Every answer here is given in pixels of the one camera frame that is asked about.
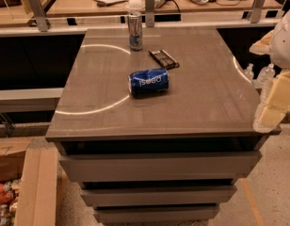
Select white round cap object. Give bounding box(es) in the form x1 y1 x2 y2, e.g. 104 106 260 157
123 0 144 11

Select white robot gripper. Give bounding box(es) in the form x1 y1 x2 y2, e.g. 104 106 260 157
250 9 290 133

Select cardboard box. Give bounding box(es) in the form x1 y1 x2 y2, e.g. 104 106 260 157
0 137 59 226

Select grey drawer cabinet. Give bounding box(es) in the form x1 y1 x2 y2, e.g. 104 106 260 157
45 26 282 224

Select blue pepsi can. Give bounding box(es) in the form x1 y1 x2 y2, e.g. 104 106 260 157
128 69 169 95

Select clear plastic bottle left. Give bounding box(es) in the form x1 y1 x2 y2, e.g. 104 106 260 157
244 63 254 81

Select right metal bracket post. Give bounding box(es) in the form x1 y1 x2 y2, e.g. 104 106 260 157
249 0 265 24

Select clear plastic bottle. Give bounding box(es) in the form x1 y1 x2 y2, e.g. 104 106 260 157
244 63 254 81
257 63 275 86

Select metal bracket post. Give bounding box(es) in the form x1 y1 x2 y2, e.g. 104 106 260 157
28 0 49 32
249 0 265 24
145 0 154 27

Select middle metal bracket post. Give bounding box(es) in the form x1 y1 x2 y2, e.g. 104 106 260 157
145 0 154 27

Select left metal bracket post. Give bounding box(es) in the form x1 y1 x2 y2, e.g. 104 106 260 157
28 0 49 32

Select colourful items in box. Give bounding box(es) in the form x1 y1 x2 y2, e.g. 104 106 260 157
0 179 21 226

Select clear plastic bottle right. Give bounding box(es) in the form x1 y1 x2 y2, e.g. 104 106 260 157
257 63 275 86

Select tall silver energy drink can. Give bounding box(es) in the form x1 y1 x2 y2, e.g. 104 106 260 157
128 11 143 51

